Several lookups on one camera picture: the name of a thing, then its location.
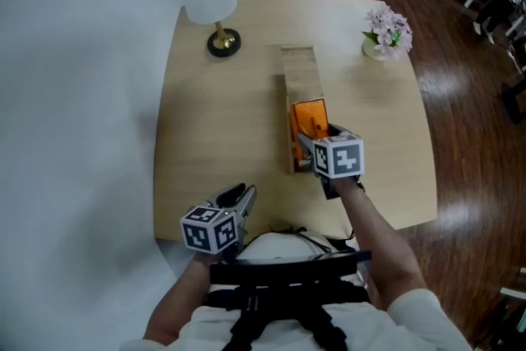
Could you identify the person's left forearm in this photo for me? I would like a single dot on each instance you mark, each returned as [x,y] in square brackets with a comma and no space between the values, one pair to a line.
[176,300]

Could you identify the wooden container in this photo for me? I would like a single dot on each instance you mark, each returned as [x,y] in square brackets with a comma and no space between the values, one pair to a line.
[302,72]

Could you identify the black chair base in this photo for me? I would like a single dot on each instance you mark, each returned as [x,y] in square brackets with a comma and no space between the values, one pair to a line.
[515,100]

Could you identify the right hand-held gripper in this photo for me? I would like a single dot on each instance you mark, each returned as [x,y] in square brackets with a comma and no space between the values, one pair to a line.
[339,156]

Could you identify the person's right forearm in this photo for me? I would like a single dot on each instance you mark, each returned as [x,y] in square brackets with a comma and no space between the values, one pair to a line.
[378,242]

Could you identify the black chest harness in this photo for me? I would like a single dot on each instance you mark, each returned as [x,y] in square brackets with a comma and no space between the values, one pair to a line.
[283,279]

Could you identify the pink flowers in white pot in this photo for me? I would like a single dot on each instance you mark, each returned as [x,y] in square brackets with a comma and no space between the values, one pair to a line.
[388,33]

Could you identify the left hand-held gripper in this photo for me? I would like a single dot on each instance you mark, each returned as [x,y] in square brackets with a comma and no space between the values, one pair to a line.
[209,232]

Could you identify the grey metal chair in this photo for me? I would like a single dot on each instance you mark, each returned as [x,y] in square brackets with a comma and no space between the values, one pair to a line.
[511,306]

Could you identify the person's white shirt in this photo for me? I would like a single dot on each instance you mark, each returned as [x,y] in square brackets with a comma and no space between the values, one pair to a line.
[287,324]

